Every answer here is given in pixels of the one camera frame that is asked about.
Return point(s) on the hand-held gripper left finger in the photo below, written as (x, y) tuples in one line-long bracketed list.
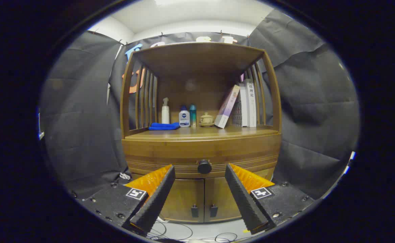
[(157, 199)]

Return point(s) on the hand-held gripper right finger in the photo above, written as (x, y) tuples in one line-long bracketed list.
[(243, 199)]

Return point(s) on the wooden drawer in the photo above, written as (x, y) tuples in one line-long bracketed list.
[(170, 152)]

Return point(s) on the black drawer knob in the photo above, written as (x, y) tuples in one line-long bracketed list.
[(204, 166)]

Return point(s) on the wooden cabinet door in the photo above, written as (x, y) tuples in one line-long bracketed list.
[(221, 195), (187, 197)]

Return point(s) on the wooden countertop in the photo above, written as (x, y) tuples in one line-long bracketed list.
[(201, 132)]

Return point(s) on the wooden cabinet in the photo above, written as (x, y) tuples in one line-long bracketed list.
[(197, 57)]

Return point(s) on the blue folded cloth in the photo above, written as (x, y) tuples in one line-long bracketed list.
[(163, 126)]

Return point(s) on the white blue lotion bottle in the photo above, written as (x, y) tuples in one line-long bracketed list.
[(184, 118)]

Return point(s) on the white pump bottle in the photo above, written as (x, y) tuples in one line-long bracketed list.
[(165, 113)]

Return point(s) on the grey patterned book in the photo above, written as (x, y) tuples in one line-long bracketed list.
[(239, 111)]

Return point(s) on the beige lidded tea cup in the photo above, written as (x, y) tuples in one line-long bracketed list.
[(206, 119)]

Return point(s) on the teal bottle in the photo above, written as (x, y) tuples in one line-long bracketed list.
[(193, 116)]

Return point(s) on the purple leaning book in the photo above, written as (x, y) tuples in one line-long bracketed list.
[(228, 106)]

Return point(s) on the white book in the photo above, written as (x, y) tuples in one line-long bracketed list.
[(251, 104)]

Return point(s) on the bright monitor screen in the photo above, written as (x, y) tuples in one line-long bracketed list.
[(39, 126)]

